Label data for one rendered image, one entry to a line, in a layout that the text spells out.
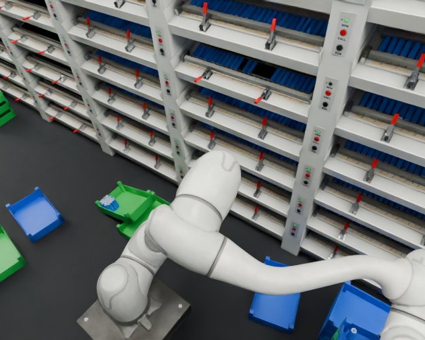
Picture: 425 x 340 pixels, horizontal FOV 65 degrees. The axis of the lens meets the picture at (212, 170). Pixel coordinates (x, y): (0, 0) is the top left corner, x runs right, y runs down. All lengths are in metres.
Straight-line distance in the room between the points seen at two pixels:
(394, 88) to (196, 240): 0.69
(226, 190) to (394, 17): 0.60
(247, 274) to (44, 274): 1.44
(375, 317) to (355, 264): 0.82
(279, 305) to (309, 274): 0.95
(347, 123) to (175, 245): 0.73
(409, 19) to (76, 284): 1.76
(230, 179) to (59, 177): 1.75
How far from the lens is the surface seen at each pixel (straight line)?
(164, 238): 0.76
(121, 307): 1.31
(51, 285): 2.00
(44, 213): 2.29
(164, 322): 1.46
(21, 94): 3.19
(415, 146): 1.21
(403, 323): 0.92
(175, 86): 1.53
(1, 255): 2.24
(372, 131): 1.22
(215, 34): 1.28
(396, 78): 1.11
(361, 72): 1.11
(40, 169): 2.58
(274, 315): 1.74
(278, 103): 1.27
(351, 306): 1.66
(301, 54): 1.16
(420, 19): 1.01
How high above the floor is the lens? 1.63
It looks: 47 degrees down
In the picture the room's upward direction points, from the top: 3 degrees counter-clockwise
